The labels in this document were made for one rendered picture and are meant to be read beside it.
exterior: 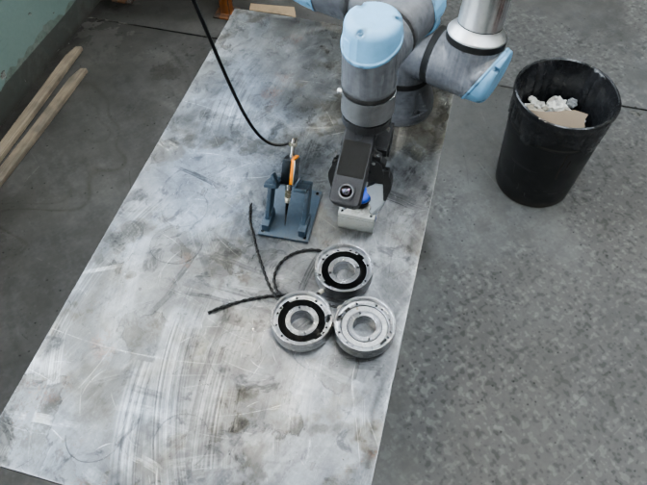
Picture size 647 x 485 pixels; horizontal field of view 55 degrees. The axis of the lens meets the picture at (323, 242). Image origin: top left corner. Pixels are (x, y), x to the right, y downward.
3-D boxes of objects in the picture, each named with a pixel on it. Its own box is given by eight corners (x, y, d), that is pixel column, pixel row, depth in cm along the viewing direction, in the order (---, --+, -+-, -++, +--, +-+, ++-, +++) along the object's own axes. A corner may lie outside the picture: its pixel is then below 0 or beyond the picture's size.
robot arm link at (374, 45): (419, 8, 77) (385, 44, 73) (410, 78, 86) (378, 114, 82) (364, -13, 79) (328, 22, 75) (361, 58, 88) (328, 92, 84)
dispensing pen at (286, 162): (274, 226, 118) (283, 139, 112) (280, 220, 122) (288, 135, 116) (286, 228, 118) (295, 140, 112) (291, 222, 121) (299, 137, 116)
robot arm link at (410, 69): (393, 43, 139) (398, -12, 128) (447, 64, 134) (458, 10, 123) (365, 73, 133) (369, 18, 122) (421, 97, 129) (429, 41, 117)
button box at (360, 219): (373, 234, 121) (375, 218, 117) (337, 226, 122) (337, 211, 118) (381, 202, 125) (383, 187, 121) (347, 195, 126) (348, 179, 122)
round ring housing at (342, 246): (344, 245, 119) (344, 233, 116) (383, 279, 115) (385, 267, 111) (303, 277, 115) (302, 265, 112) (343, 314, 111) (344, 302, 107)
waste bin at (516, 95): (576, 224, 222) (623, 138, 186) (481, 205, 227) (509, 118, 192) (579, 155, 241) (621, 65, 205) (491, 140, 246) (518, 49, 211)
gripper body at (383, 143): (393, 150, 101) (400, 92, 91) (382, 190, 96) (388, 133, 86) (347, 141, 102) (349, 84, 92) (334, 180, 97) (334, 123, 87)
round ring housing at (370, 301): (406, 333, 108) (408, 321, 105) (365, 373, 104) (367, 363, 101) (361, 296, 113) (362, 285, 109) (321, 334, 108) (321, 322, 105)
